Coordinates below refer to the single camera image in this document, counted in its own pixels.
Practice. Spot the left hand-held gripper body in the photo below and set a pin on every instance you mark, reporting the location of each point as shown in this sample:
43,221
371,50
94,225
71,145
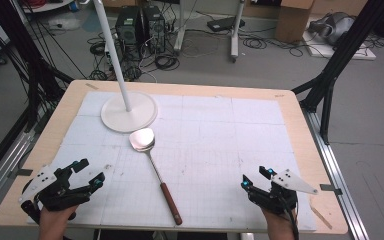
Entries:
51,195

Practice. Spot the white pole stand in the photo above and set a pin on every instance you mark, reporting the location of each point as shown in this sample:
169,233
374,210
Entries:
126,117

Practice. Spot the flat black device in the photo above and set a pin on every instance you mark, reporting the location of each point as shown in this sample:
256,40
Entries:
225,24

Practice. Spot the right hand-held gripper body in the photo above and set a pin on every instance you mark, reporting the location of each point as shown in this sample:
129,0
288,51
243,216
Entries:
276,200

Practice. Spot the black metal frame strut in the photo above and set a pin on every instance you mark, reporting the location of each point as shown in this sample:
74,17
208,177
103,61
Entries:
343,50

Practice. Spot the white floor board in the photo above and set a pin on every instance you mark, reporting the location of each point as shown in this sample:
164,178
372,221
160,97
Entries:
346,51

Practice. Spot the black computer tower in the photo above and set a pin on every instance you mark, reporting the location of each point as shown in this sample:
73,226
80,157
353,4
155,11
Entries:
128,26
154,28

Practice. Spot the grey bag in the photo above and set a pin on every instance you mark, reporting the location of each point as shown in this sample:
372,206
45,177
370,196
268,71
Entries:
335,26

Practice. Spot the aluminium rail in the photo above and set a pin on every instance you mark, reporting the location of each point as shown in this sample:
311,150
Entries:
333,166
3,170

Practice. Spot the tall open cardboard box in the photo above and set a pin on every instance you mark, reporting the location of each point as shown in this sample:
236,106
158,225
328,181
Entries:
293,21

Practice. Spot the person's right hand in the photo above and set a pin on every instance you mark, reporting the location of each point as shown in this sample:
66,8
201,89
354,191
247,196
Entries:
278,226

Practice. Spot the person's left hand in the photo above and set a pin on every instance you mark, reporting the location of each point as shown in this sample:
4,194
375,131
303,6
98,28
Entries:
56,223

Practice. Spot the black tape piece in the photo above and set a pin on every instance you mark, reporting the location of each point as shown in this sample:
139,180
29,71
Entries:
330,189

